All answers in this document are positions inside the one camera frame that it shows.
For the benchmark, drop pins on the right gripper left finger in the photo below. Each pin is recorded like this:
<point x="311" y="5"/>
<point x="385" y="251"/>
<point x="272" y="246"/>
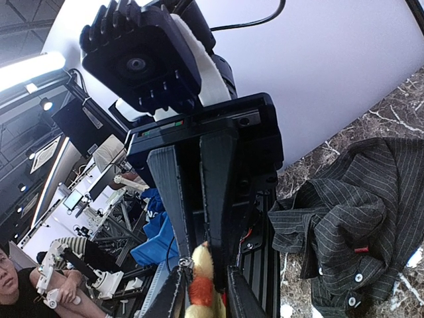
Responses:
<point x="171" y="299"/>

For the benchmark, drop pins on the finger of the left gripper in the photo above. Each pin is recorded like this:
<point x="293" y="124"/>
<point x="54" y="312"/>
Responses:
<point x="166" y="172"/>
<point x="217" y="152"/>

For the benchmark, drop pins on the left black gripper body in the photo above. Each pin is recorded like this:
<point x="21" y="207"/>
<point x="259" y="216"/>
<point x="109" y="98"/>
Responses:
<point x="258" y="157"/>

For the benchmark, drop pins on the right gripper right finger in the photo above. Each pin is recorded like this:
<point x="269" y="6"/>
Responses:
<point x="242" y="303"/>

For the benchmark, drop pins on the flower brooch green orange yellow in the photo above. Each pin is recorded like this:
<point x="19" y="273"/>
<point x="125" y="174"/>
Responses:
<point x="205" y="300"/>

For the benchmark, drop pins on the black pinstriped shirt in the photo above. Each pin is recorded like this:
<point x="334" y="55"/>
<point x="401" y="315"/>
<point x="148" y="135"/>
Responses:
<point x="356" y="223"/>

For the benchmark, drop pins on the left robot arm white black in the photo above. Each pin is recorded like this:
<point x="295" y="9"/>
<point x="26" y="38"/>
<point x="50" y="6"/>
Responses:
<point x="216" y="87"/>

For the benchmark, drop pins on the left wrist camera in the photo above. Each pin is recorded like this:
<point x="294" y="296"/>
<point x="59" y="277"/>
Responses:
<point x="139" y="53"/>

